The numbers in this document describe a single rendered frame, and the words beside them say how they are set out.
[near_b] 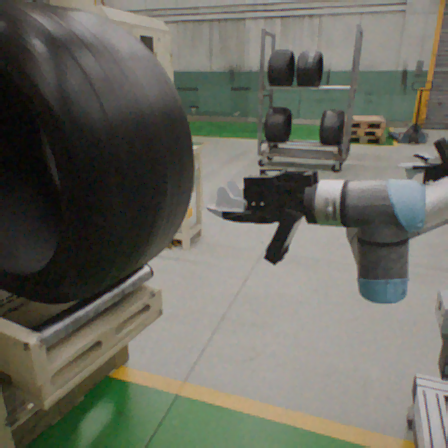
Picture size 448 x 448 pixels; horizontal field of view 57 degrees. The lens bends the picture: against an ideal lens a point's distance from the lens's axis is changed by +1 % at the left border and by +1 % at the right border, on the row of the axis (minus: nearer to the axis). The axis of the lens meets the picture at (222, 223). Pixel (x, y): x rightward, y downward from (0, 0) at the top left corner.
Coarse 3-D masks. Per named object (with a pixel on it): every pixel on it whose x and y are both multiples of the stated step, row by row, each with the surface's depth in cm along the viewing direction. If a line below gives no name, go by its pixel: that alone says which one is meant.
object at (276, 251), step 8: (288, 208) 66; (288, 216) 66; (296, 216) 66; (280, 224) 67; (288, 224) 67; (296, 224) 68; (280, 232) 68; (288, 232) 67; (272, 240) 69; (280, 240) 68; (288, 240) 69; (272, 248) 70; (280, 248) 69; (288, 248) 72; (264, 256) 71; (272, 256) 70; (280, 256) 70
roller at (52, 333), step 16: (144, 272) 98; (112, 288) 90; (128, 288) 93; (80, 304) 83; (96, 304) 85; (112, 304) 90; (48, 320) 78; (64, 320) 79; (80, 320) 82; (48, 336) 75; (64, 336) 79
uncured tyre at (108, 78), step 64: (0, 0) 68; (0, 64) 64; (64, 64) 63; (128, 64) 72; (0, 128) 106; (64, 128) 63; (128, 128) 67; (0, 192) 106; (64, 192) 66; (128, 192) 68; (0, 256) 98; (64, 256) 72; (128, 256) 75
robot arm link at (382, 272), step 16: (352, 240) 71; (368, 256) 61; (384, 256) 60; (400, 256) 60; (368, 272) 62; (384, 272) 61; (400, 272) 61; (368, 288) 63; (384, 288) 62; (400, 288) 62
